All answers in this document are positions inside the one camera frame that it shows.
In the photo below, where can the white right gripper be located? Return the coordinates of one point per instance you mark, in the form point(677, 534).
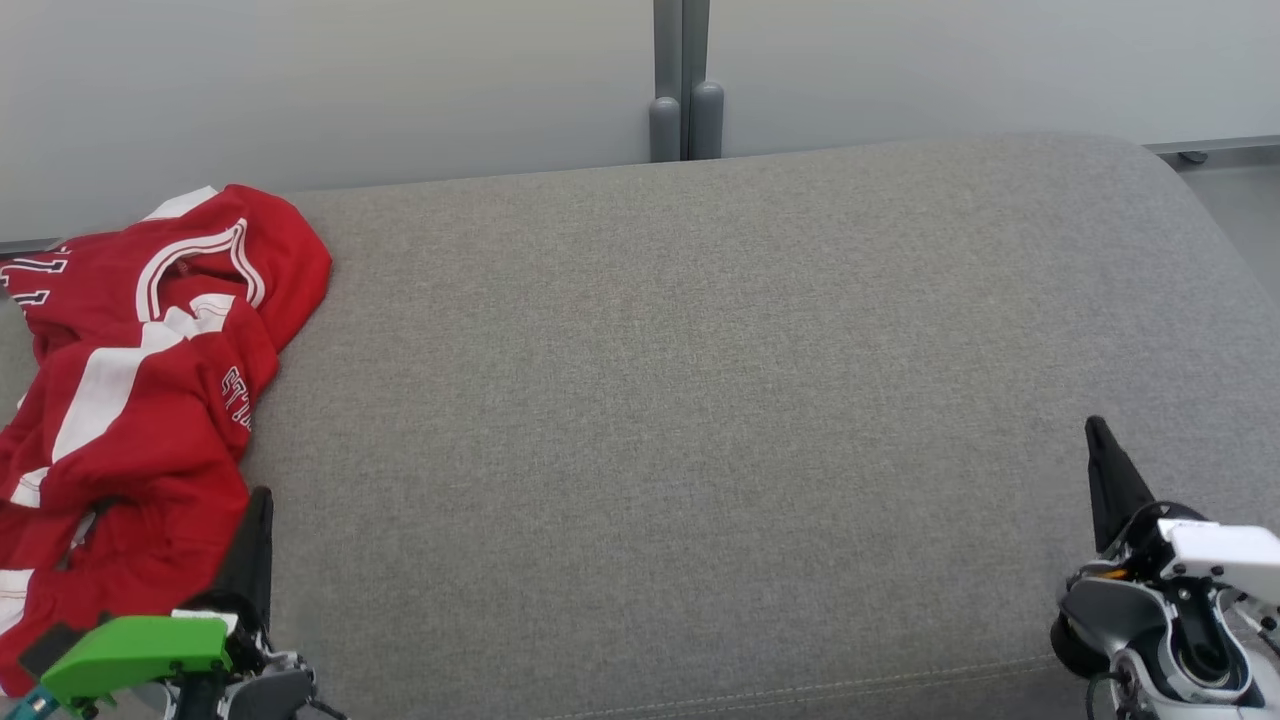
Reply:
point(1225, 555)

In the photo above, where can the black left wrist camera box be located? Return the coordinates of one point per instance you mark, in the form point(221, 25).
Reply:
point(48, 650)

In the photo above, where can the grey fabric sofa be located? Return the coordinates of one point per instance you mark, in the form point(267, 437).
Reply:
point(700, 420)

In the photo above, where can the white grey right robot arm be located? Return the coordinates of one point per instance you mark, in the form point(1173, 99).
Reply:
point(1110, 610)

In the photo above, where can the grey floor rail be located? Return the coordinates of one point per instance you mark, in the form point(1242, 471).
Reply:
point(1230, 147)

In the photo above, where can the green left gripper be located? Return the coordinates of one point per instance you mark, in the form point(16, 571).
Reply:
point(140, 645)

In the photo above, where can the grey double partition post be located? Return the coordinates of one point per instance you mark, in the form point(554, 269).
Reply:
point(686, 110)

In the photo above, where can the teal left camera connector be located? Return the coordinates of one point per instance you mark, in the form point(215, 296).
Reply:
point(30, 705)

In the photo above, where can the red shorts with white stripe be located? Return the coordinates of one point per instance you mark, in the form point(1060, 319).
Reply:
point(140, 470)

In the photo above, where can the grey rail foot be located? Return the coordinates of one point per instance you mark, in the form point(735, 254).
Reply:
point(1193, 157)

